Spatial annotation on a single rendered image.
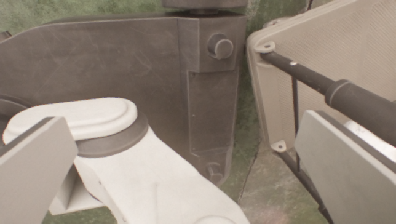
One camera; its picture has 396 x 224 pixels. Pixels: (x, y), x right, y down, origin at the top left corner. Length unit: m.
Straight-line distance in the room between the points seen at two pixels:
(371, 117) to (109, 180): 0.33
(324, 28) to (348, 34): 0.08
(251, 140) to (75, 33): 0.74
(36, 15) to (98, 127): 0.40
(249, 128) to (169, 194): 0.65
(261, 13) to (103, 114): 0.54
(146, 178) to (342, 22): 0.54
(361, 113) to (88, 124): 0.37
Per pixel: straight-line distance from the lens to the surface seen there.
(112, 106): 0.38
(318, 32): 0.57
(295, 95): 0.43
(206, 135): 0.55
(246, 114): 0.82
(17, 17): 0.68
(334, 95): 0.32
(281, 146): 0.66
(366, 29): 0.67
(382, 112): 0.29
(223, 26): 0.43
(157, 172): 0.30
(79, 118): 0.37
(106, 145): 0.34
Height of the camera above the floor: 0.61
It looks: 56 degrees down
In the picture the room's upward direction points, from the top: 155 degrees clockwise
